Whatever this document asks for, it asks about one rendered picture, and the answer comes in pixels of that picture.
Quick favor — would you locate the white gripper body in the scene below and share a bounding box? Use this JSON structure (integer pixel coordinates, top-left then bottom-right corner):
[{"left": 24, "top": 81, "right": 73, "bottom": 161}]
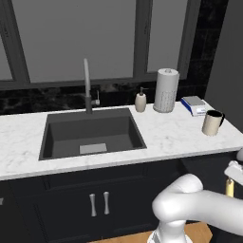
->
[{"left": 223, "top": 159, "right": 243, "bottom": 187}]

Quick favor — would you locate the beige wooden rolling pin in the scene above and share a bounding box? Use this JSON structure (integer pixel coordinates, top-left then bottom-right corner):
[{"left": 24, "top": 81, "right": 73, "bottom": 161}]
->
[{"left": 224, "top": 178, "right": 235, "bottom": 198}]

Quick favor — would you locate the dark drawer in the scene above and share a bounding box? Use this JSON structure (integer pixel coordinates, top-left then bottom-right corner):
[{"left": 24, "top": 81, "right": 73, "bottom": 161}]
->
[{"left": 180, "top": 151, "right": 243, "bottom": 203}]

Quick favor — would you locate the blue and white kitchen scale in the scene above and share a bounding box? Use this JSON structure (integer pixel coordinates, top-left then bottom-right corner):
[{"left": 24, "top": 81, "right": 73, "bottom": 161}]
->
[{"left": 179, "top": 95, "right": 213, "bottom": 118}]

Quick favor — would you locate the white paper towel roll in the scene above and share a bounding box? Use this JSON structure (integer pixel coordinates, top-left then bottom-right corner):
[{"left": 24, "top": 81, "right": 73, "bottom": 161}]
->
[{"left": 152, "top": 66, "right": 180, "bottom": 114}]

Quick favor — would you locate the dark cupboard door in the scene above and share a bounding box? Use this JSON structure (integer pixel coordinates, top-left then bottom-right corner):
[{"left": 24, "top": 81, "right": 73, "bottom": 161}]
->
[
  {"left": 100, "top": 178, "right": 169, "bottom": 235},
  {"left": 32, "top": 189, "right": 103, "bottom": 243}
]

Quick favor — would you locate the beige soap dispenser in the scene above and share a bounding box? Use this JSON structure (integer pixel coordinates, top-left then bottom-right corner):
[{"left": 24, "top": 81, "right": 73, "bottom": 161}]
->
[{"left": 134, "top": 86, "right": 148, "bottom": 114}]

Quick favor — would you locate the dark panel below sink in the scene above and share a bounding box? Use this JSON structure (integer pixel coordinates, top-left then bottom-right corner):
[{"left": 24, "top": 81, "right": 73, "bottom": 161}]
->
[{"left": 42, "top": 165, "right": 183, "bottom": 193}]

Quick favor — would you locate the dark grey sink basin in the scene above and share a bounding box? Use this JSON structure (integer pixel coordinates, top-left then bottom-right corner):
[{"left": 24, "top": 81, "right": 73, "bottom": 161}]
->
[{"left": 38, "top": 107, "right": 148, "bottom": 161}]

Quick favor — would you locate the grey sink tap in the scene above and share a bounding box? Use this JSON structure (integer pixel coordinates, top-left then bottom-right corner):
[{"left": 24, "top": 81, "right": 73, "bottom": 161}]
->
[{"left": 83, "top": 57, "right": 102, "bottom": 115}]

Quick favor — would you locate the grey framed window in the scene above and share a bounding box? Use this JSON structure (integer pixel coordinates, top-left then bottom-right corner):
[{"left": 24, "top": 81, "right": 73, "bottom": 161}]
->
[{"left": 0, "top": 0, "right": 202, "bottom": 91}]

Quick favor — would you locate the beige mug with black handle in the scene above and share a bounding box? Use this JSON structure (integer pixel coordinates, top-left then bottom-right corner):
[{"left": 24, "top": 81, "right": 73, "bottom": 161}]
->
[{"left": 201, "top": 109, "right": 227, "bottom": 138}]

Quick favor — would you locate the silver cupboard handle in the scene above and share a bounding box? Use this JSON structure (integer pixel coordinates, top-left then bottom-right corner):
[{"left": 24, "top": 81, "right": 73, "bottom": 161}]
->
[
  {"left": 103, "top": 191, "right": 111, "bottom": 216},
  {"left": 88, "top": 193, "right": 98, "bottom": 218}
]

